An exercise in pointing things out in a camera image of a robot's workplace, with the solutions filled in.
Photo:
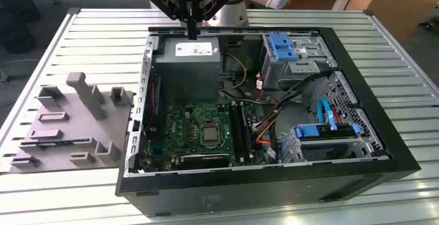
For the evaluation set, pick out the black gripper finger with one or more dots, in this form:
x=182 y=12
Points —
x=168 y=10
x=214 y=6

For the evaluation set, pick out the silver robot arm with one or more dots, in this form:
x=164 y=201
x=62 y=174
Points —
x=233 y=14

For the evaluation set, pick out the black RAM slot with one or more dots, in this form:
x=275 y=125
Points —
x=235 y=132

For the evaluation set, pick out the grey power supply unit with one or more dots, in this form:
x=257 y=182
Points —
x=184 y=81

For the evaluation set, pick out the black case fan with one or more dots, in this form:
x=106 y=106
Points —
x=158 y=94

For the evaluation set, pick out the silver metal disk bay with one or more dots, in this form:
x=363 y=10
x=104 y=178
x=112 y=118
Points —
x=363 y=146
x=302 y=68

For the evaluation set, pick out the black office chair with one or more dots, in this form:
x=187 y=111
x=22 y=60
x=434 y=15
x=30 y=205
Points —
x=18 y=29

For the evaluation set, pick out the CPU socket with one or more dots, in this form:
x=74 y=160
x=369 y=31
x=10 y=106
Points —
x=210 y=122

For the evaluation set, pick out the grey parts rack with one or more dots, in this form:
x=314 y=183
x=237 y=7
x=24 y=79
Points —
x=112 y=127

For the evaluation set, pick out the silver CPU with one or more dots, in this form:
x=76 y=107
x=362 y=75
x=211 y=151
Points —
x=210 y=135

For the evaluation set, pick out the green motherboard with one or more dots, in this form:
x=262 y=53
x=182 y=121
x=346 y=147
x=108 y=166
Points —
x=178 y=145

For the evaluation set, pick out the wooden cabinet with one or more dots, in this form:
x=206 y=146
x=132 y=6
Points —
x=405 y=4

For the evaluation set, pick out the hard disk in blue carrier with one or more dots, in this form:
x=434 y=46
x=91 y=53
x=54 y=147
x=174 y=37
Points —
x=309 y=131

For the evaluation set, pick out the black graphics card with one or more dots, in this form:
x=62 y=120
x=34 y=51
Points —
x=206 y=162

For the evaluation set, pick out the blue VGA port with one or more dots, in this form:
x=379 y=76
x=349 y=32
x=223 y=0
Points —
x=140 y=164

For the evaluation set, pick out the black chair caster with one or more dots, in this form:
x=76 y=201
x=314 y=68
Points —
x=433 y=23

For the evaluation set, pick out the black PC case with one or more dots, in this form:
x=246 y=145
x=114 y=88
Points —
x=241 y=196

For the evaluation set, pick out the blue plastic drive bracket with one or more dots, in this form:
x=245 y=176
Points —
x=279 y=45

